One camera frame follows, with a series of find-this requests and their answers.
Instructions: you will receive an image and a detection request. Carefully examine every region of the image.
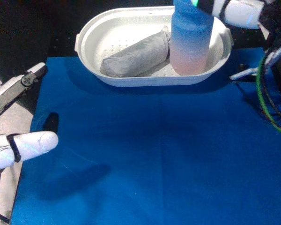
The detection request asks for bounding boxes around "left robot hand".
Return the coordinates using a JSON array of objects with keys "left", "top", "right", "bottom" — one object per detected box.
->
[{"left": 192, "top": 0, "right": 270, "bottom": 30}]

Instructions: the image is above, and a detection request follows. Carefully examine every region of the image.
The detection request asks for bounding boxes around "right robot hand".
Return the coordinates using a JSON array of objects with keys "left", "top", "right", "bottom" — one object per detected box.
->
[{"left": 0, "top": 62, "right": 59, "bottom": 172}]

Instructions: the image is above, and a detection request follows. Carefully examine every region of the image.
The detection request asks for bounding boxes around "blue pink water bottle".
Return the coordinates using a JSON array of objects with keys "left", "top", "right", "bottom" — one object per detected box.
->
[{"left": 170, "top": 0, "right": 215, "bottom": 76}]

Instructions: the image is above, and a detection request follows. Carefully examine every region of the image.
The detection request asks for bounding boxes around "grey umbrella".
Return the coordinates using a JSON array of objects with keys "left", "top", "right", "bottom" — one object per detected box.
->
[{"left": 100, "top": 26, "right": 173, "bottom": 78}]

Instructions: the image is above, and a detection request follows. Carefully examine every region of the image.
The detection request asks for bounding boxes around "blue table cloth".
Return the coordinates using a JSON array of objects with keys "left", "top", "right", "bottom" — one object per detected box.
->
[{"left": 10, "top": 48, "right": 281, "bottom": 225}]

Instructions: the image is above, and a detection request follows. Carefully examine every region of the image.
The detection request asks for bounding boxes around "white perforated plastic basin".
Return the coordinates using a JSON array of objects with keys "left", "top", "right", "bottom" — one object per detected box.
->
[{"left": 74, "top": 6, "right": 235, "bottom": 88}]

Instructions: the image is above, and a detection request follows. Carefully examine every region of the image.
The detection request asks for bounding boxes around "green cable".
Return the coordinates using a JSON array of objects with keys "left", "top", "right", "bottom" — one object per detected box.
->
[{"left": 256, "top": 52, "right": 281, "bottom": 137}]

